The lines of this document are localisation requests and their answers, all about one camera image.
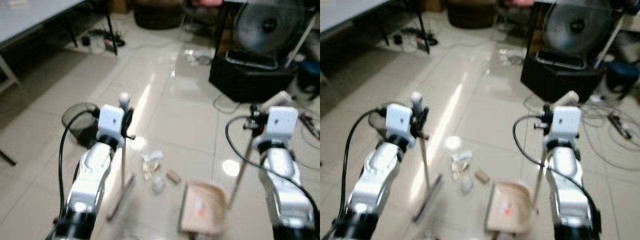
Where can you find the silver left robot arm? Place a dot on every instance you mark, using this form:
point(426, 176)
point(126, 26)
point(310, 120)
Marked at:
point(377, 170)
point(90, 170)

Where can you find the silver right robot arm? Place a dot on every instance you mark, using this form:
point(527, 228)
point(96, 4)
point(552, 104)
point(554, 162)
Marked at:
point(280, 170)
point(565, 170)

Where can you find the black tool on floor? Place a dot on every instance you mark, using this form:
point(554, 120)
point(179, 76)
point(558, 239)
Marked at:
point(620, 126)
point(311, 127)

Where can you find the large round floor fan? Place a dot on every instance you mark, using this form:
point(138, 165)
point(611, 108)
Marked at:
point(270, 25)
point(577, 25)

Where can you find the black box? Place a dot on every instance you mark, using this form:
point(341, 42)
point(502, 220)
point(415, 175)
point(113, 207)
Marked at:
point(250, 80)
point(560, 80)

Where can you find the beige paper scrap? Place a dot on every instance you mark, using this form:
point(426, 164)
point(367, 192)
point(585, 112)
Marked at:
point(457, 170)
point(148, 170)

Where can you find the clear plastic wrapper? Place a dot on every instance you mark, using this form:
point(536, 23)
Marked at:
point(200, 56)
point(512, 56)

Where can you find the white crumpled paper ball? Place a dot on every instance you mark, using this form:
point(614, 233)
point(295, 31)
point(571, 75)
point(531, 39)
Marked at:
point(467, 186)
point(158, 186)

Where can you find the brown cardboard roll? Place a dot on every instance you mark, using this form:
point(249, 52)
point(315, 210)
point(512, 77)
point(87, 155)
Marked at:
point(482, 175)
point(173, 176)

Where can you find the blue stool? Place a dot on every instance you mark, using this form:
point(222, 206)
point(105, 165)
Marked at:
point(622, 75)
point(310, 75)

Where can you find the black power strip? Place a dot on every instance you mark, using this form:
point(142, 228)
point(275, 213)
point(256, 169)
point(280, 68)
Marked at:
point(425, 39)
point(114, 39)

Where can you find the small black power adapter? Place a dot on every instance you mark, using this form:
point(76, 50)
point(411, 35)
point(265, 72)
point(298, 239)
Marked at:
point(86, 40)
point(397, 38)

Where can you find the white leaning pole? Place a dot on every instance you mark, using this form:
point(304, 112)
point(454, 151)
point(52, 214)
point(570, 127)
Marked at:
point(300, 42)
point(607, 42)

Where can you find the dark round basket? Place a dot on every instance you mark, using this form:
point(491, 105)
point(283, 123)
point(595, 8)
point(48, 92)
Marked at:
point(157, 15)
point(471, 15)

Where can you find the pink chair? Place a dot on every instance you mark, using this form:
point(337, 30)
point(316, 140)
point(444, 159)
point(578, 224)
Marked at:
point(517, 3)
point(205, 4)

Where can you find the black furniture leg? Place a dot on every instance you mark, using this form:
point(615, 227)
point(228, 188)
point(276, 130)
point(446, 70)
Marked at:
point(6, 157)

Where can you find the grey table with black legs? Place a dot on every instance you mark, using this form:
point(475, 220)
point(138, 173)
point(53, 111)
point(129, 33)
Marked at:
point(30, 17)
point(345, 12)

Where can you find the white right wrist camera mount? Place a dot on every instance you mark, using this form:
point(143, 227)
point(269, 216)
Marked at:
point(282, 122)
point(566, 122)

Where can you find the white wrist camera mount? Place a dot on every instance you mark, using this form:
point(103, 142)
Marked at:
point(398, 121)
point(110, 120)
point(282, 122)
point(566, 122)

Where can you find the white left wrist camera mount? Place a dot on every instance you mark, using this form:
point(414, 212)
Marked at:
point(110, 120)
point(398, 121)

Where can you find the white furniture frame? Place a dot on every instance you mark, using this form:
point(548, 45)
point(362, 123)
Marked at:
point(7, 75)

